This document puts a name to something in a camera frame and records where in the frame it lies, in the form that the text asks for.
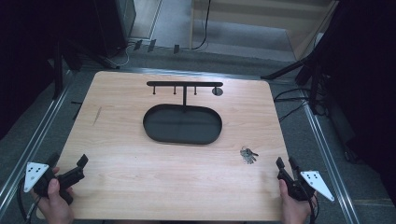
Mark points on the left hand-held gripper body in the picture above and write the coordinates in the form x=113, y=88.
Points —
x=65, y=179

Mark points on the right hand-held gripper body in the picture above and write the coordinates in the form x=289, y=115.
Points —
x=308, y=185

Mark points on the bunch of silver keys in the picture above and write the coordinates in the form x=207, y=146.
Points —
x=248, y=155

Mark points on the black key rack with tray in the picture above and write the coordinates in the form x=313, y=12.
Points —
x=183, y=124

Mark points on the person's left hand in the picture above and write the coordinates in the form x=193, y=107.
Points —
x=54, y=202

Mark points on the person's right hand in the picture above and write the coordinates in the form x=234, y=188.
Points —
x=294, y=208

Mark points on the black stand with legs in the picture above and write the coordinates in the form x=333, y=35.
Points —
x=59, y=71
x=313, y=84

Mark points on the dark cabinet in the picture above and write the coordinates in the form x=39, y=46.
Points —
x=115, y=21

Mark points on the metal floor rail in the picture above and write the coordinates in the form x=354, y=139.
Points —
x=330, y=155
x=28, y=152

